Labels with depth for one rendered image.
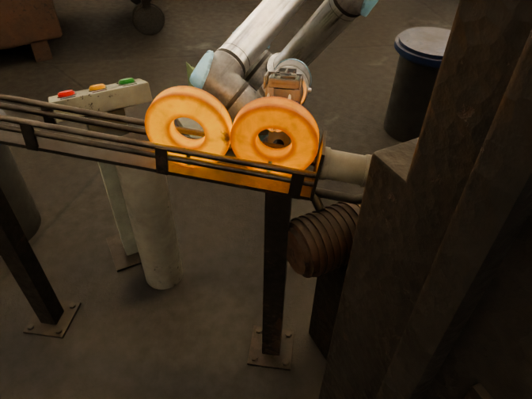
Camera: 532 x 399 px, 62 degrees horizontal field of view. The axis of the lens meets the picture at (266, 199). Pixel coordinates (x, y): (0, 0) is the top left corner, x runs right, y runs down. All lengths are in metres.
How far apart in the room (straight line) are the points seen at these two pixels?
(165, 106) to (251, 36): 0.42
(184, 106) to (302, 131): 0.20
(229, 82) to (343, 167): 0.39
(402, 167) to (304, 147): 0.30
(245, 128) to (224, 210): 0.95
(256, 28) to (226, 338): 0.85
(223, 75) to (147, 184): 0.33
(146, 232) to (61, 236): 0.52
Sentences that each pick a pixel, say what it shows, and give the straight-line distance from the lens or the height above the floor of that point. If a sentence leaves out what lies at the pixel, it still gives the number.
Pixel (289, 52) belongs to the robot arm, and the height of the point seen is 0.47.
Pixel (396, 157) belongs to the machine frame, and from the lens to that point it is 0.51.
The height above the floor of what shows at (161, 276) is 0.07.
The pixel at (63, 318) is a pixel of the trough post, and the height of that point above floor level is 0.01.
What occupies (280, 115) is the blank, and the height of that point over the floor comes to 0.78.
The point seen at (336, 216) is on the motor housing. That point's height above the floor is 0.53.
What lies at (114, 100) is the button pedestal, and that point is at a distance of 1.19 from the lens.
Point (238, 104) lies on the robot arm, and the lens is 1.06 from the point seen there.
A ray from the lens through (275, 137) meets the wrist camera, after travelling 0.91.
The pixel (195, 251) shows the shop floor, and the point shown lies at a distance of 1.55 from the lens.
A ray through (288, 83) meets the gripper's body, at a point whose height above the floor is 0.77.
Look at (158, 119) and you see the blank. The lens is 0.80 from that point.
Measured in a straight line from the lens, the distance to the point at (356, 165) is 0.79.
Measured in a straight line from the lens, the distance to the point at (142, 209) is 1.21.
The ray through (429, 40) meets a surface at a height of 0.43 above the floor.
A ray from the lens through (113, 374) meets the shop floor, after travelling 1.35.
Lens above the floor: 1.16
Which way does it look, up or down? 43 degrees down
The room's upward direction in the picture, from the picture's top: 1 degrees clockwise
